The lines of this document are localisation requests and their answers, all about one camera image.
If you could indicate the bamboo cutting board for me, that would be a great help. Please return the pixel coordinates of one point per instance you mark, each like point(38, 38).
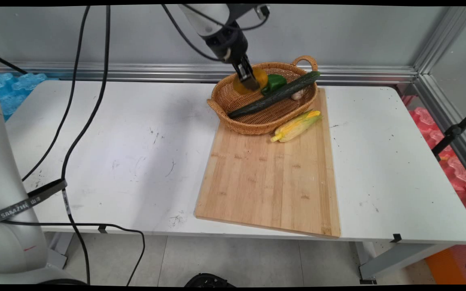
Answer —
point(269, 182)

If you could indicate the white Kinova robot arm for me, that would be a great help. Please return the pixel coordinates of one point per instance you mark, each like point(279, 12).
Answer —
point(6, 182)

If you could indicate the red foam floor mat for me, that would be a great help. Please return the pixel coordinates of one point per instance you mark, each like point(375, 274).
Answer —
point(455, 169)

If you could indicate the small black table clip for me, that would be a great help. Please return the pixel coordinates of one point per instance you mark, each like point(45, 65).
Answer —
point(102, 228)
point(396, 238)

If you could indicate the black tripod stand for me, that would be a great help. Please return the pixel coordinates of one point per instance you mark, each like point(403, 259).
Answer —
point(453, 131)

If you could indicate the black round object on floor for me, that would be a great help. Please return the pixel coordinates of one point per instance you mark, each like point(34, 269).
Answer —
point(208, 281)

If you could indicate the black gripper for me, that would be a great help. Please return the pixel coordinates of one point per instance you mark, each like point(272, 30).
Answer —
point(229, 46)

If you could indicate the grey metal table leg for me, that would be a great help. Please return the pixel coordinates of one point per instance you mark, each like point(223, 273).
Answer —
point(59, 248)
point(395, 262)

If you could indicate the blue foam floor mat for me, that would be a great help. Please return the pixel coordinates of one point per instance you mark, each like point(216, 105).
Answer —
point(10, 91)

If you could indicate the green bell pepper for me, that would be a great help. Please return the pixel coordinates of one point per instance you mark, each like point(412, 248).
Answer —
point(275, 83)

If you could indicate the black silver wrist camera box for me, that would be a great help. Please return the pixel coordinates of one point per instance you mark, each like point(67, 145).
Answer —
point(249, 11)

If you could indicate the long dark green cucumber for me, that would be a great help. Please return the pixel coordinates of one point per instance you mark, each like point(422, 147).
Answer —
point(281, 95)

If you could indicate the brown yellow potato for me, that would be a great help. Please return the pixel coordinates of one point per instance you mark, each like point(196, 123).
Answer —
point(262, 77)

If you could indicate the small pale garlic bulb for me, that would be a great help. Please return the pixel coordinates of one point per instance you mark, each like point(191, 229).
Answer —
point(297, 95)

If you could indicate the woven wicker basket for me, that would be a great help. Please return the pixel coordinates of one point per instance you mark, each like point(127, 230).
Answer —
point(253, 121)

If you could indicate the yellow corn cob with husk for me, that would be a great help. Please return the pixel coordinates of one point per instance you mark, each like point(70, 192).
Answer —
point(297, 126)

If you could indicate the aluminium enclosure frame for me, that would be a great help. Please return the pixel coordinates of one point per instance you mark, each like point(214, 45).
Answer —
point(378, 74)

